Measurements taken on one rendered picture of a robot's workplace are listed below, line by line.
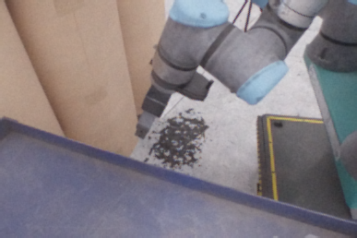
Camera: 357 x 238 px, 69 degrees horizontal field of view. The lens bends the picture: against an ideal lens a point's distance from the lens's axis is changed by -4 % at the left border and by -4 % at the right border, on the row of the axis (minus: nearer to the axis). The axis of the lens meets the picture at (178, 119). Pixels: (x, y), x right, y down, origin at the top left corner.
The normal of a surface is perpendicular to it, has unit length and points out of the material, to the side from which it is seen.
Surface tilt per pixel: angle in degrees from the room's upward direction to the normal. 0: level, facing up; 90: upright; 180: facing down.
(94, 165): 0
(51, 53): 90
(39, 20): 90
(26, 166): 0
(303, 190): 0
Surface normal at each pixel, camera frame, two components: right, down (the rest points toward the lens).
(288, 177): -0.03, -0.71
